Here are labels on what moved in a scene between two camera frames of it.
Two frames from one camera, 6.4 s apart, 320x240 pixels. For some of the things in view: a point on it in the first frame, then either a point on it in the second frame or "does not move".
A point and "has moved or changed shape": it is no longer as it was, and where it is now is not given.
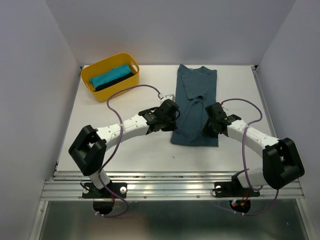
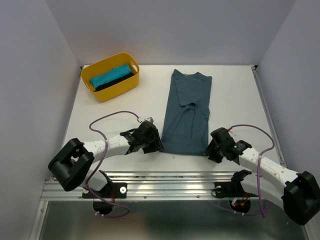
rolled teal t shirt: (110, 75) does not move
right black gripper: (205, 129) → (213, 156)
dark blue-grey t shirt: (196, 91) has moved or changed shape
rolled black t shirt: (99, 87) does not move
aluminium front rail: (162, 186) does not move
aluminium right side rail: (260, 87) does not move
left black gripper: (172, 127) → (156, 144)
